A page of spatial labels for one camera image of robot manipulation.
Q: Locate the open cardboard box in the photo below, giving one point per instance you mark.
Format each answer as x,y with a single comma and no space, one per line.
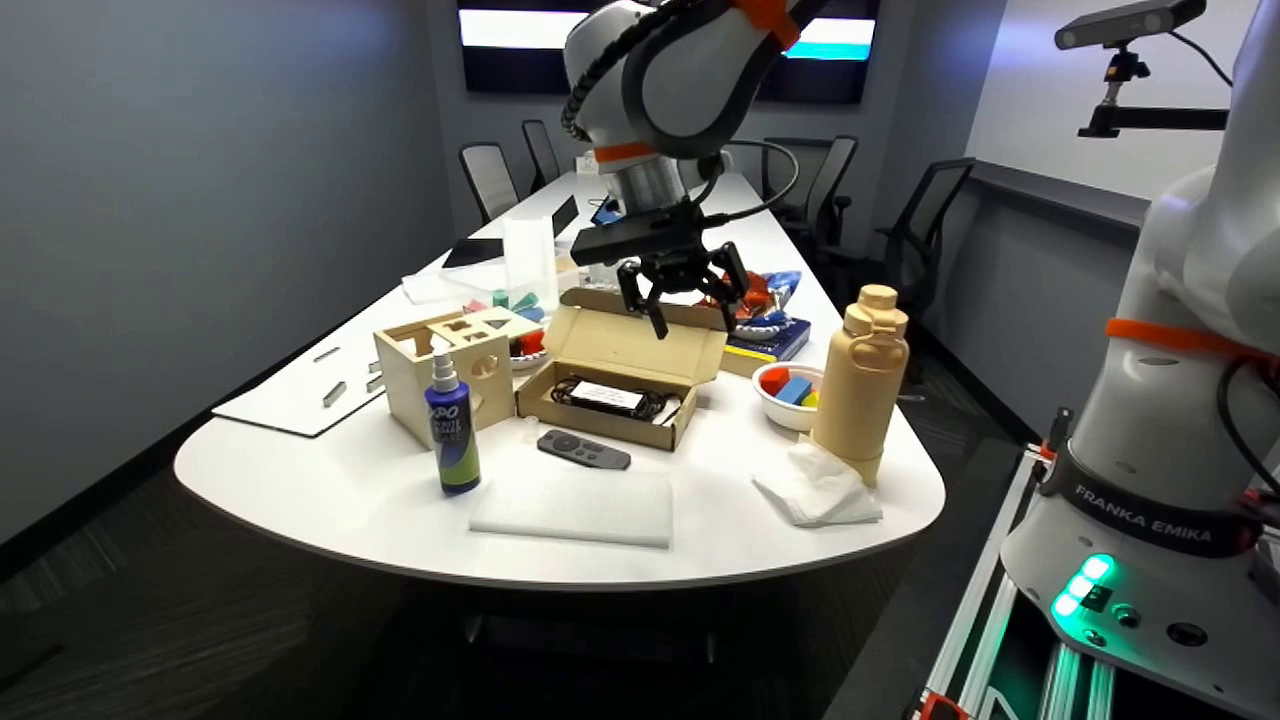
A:
620,350

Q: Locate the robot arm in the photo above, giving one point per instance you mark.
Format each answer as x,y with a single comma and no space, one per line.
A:
1170,400

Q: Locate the clear plastic container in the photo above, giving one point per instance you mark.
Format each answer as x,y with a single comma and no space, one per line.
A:
530,255

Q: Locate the blue block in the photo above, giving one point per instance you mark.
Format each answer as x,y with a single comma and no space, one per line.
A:
794,390

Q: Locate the office chair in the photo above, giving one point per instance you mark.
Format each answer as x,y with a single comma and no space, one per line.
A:
490,178
925,230
825,190
542,152

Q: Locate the small bowl with red block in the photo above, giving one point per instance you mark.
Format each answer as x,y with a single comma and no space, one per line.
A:
528,350

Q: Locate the grey metal piece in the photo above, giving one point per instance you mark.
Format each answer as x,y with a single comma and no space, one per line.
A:
334,394
375,377

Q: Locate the whiteboard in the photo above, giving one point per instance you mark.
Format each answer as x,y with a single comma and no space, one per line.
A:
1030,90

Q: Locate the camera on mount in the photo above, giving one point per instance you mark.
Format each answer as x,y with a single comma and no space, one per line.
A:
1130,30

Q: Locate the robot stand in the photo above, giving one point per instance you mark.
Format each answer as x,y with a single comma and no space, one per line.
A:
975,620

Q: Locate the flat folded white napkin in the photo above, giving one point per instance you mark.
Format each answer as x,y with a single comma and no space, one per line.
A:
575,508

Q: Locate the blue spray bottle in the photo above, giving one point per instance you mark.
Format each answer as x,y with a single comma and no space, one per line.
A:
452,430

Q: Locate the crumpled white napkin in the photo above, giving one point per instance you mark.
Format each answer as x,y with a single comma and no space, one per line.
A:
815,490

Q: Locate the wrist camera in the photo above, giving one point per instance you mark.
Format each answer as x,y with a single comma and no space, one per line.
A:
625,240

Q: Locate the wooden shape sorter box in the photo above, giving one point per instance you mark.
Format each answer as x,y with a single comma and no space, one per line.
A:
465,375

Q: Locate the tan water bottle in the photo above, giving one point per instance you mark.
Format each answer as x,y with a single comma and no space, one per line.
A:
860,390

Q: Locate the heap of teal blocks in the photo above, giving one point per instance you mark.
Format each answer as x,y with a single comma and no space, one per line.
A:
522,303

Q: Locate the colourful snack bag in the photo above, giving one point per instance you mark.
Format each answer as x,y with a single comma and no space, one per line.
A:
770,290

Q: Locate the grey remote control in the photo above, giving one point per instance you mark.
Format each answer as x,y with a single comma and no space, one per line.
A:
583,449

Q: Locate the wall screen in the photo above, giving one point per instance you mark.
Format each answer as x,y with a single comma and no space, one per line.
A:
510,40

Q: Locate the white flat board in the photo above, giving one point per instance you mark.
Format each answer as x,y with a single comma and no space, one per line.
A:
290,395

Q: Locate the blue book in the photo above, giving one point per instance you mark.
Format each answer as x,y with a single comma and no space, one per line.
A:
772,338

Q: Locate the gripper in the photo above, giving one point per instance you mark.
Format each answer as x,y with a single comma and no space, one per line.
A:
680,262

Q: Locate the white bowl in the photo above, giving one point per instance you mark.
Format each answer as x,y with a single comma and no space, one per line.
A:
785,412

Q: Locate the red block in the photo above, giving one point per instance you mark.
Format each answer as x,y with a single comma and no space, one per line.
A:
773,381

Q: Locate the black laptop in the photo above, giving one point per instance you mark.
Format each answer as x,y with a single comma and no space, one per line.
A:
480,250

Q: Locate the clear plastic tray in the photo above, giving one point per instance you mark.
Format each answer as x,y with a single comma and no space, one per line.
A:
445,288

